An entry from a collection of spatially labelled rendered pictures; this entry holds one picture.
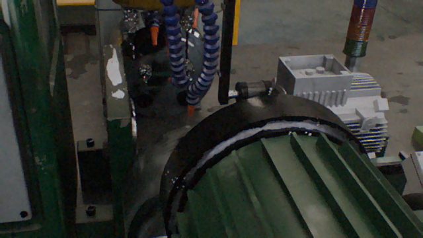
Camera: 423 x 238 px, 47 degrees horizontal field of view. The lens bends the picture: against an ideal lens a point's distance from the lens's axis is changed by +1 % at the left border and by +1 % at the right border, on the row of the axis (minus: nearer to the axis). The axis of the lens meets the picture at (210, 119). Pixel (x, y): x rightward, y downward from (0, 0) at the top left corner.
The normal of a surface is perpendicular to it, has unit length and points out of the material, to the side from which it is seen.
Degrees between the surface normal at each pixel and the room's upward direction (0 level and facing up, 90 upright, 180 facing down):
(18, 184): 90
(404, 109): 0
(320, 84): 90
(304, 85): 90
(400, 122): 0
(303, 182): 5
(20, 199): 90
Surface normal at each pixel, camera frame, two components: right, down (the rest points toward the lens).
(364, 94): 0.21, 0.49
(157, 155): -0.53, -0.65
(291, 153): -0.04, -0.84
